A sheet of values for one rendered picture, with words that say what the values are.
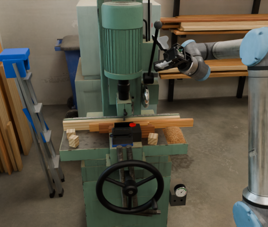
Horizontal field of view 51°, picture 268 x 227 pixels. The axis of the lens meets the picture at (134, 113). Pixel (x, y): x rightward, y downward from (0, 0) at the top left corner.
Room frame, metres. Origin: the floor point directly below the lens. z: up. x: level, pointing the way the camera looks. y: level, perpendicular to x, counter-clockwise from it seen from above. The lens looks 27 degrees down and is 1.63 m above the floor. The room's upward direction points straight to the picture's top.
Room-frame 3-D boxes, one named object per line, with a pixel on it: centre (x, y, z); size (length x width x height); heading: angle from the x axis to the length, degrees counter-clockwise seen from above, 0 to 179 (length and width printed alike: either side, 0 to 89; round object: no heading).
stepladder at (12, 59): (1.80, 0.72, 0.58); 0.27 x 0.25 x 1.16; 99
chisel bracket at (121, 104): (1.27, 0.05, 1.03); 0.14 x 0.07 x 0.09; 6
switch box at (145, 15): (1.58, -0.06, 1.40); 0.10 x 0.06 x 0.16; 6
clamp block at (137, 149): (1.05, 0.04, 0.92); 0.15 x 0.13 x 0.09; 96
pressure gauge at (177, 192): (1.06, -0.23, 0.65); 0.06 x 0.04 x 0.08; 96
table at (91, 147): (1.14, 0.05, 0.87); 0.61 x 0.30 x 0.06; 96
